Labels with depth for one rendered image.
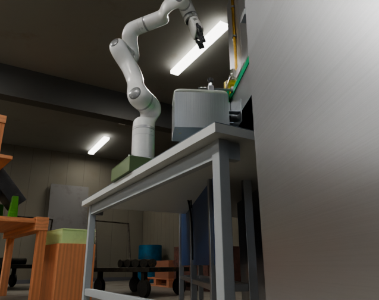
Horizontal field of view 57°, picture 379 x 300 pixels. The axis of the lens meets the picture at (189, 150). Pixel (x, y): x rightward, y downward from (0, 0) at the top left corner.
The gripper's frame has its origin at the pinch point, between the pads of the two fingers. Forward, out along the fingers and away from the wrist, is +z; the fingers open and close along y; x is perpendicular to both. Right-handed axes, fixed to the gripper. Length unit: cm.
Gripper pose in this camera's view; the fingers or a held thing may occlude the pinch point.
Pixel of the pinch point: (201, 42)
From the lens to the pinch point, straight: 204.5
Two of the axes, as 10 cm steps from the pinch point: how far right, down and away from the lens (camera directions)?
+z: 3.5, 9.0, -2.6
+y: -1.0, 3.1, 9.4
